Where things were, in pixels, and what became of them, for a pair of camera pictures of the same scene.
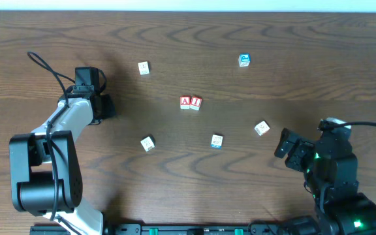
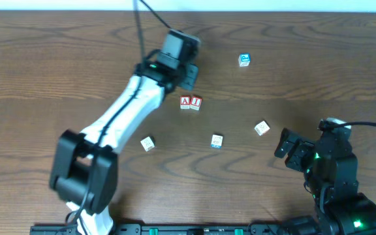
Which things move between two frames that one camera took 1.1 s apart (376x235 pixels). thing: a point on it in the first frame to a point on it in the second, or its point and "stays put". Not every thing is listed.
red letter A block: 185,102 stays put
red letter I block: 195,103 stays put
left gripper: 106,106 to 190,77
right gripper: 297,151 stays put
